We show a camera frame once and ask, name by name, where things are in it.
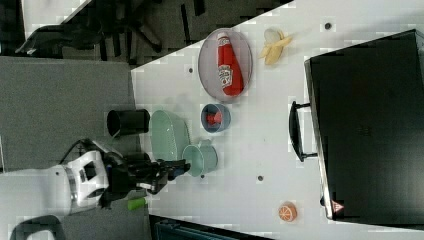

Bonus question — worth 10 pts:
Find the black oven door handle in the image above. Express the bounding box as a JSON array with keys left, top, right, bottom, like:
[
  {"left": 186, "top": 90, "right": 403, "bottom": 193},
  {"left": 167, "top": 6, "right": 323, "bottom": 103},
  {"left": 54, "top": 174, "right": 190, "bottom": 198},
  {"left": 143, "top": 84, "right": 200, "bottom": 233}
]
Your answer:
[{"left": 289, "top": 101, "right": 318, "bottom": 162}]

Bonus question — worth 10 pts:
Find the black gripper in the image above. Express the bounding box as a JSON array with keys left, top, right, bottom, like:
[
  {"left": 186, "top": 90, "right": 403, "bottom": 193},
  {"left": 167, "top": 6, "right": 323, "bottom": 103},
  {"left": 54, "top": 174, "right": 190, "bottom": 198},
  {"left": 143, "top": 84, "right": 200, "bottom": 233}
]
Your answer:
[{"left": 99, "top": 152, "right": 191, "bottom": 209}]

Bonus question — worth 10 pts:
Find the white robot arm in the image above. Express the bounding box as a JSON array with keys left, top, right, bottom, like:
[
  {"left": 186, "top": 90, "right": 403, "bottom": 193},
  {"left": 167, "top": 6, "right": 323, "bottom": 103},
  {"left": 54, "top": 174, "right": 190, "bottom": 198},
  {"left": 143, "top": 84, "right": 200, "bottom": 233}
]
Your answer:
[{"left": 1, "top": 150, "right": 191, "bottom": 221}]

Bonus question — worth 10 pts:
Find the red ketchup bottle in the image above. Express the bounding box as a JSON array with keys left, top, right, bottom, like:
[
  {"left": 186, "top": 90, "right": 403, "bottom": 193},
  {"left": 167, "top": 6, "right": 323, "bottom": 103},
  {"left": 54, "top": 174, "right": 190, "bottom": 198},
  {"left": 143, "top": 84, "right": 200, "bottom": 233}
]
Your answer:
[{"left": 217, "top": 32, "right": 244, "bottom": 96}]

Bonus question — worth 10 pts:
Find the orange slice toy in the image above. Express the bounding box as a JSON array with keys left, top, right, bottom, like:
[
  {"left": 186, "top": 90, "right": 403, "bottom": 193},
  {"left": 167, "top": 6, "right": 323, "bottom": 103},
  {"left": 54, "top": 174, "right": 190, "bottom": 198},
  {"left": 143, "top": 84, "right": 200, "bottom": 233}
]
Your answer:
[{"left": 278, "top": 201, "right": 297, "bottom": 222}]

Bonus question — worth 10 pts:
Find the grey round plate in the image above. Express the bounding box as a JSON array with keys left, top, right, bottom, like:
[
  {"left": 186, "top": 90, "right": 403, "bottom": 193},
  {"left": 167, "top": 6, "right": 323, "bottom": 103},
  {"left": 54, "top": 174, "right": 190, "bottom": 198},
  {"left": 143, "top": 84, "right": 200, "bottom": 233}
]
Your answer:
[{"left": 198, "top": 28, "right": 253, "bottom": 103}]

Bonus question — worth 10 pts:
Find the peeled banana toy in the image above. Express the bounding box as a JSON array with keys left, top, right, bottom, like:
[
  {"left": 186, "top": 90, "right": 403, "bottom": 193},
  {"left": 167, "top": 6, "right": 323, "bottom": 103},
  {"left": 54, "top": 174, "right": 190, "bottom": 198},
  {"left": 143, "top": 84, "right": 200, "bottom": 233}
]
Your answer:
[{"left": 259, "top": 28, "right": 292, "bottom": 65}]

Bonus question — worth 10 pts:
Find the small blue bowl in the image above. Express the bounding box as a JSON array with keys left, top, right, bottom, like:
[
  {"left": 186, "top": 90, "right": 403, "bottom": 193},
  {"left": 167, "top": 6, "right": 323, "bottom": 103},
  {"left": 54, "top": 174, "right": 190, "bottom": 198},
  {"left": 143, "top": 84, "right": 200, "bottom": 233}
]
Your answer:
[{"left": 200, "top": 104, "right": 231, "bottom": 133}]

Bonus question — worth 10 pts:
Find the black cylindrical holder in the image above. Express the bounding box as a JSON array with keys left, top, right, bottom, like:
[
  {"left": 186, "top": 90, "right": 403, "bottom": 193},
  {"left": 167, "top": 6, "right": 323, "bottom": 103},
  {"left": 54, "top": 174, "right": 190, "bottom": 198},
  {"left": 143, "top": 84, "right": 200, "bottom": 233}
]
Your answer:
[{"left": 106, "top": 109, "right": 150, "bottom": 137}]

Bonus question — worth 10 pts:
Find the black office chair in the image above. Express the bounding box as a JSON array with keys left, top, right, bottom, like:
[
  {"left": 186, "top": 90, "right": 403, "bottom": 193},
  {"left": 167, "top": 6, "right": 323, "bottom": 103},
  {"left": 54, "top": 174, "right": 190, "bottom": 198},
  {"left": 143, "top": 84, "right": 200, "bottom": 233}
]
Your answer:
[{"left": 15, "top": 0, "right": 162, "bottom": 63}]

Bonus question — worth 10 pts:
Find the green cup with handle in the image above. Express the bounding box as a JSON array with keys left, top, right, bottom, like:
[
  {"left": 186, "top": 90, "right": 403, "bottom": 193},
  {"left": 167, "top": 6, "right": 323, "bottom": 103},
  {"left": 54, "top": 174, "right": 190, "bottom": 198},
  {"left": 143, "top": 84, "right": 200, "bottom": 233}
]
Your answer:
[{"left": 182, "top": 139, "right": 218, "bottom": 177}]

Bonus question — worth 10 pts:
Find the red toy in bowl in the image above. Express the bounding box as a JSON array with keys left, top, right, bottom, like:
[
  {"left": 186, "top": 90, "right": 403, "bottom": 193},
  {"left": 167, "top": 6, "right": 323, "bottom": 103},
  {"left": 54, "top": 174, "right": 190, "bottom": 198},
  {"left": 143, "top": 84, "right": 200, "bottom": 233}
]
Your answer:
[{"left": 206, "top": 112, "right": 222, "bottom": 126}]

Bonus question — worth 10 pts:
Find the black toaster oven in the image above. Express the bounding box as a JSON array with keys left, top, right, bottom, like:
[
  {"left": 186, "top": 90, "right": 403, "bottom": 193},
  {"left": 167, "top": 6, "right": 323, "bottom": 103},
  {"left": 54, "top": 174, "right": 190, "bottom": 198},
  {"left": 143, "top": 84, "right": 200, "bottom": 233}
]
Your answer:
[{"left": 305, "top": 29, "right": 424, "bottom": 229}]

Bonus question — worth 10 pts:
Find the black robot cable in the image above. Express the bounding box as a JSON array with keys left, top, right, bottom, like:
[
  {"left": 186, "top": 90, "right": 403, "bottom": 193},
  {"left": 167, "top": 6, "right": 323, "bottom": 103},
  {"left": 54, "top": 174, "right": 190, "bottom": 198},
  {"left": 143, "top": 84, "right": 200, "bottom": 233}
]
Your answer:
[{"left": 58, "top": 138, "right": 111, "bottom": 166}]

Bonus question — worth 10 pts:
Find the green perforated colander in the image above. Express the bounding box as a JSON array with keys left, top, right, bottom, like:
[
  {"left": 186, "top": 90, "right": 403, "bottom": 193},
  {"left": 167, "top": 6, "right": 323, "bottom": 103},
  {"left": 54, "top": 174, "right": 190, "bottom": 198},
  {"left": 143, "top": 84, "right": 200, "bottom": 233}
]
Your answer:
[{"left": 151, "top": 110, "right": 190, "bottom": 161}]

